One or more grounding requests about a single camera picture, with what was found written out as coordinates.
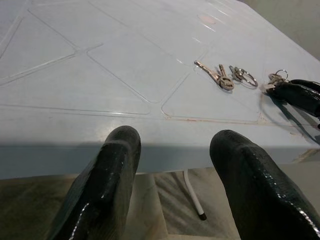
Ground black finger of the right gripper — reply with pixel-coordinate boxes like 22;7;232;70
289;79;320;97
266;83;320;119

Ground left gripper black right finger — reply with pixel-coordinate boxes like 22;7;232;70
209;129;320;240

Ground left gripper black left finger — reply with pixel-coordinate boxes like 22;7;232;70
48;125;142;240

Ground two long silver keys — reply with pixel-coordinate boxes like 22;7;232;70
193;60;235;91

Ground white plastic table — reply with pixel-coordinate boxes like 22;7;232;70
0;0;320;221

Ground small keys on large ring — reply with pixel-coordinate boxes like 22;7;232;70
229;65;259;88

